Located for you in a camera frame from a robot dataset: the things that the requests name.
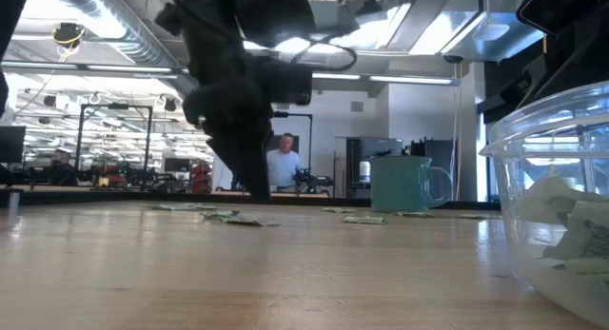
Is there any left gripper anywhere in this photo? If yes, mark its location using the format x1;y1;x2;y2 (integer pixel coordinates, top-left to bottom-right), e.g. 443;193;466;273
182;79;275;202

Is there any clear plastic bin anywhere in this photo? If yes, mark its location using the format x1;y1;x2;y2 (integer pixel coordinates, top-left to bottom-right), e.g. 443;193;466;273
479;80;609;327

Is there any red cart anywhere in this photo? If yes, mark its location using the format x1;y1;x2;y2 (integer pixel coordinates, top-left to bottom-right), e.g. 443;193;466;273
189;161;214;194

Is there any dark storage cabinet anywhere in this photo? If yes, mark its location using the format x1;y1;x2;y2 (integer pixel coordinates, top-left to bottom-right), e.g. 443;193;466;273
345;136;404;199

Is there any teal enamel mug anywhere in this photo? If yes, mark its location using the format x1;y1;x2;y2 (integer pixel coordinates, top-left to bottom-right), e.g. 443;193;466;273
369;155;455;214

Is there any long ceiling light bar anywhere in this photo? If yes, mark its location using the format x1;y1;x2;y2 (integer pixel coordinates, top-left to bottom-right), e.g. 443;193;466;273
0;61;462;87

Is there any black equipment rack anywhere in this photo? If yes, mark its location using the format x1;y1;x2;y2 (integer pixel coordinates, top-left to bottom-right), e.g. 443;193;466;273
409;137;459;202

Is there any black monitor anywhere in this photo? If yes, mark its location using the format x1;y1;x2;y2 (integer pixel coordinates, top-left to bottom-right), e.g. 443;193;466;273
0;125;28;165

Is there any black gantry frame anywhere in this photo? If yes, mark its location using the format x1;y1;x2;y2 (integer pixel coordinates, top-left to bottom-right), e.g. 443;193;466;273
273;110;314;194
78;103;153;188

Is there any black aluminium table frame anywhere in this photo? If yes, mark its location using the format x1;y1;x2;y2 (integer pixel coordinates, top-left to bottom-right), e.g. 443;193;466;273
0;186;503;212

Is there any large sheet-metal duct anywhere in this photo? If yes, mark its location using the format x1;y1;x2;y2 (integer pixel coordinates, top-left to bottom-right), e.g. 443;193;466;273
340;0;546;64

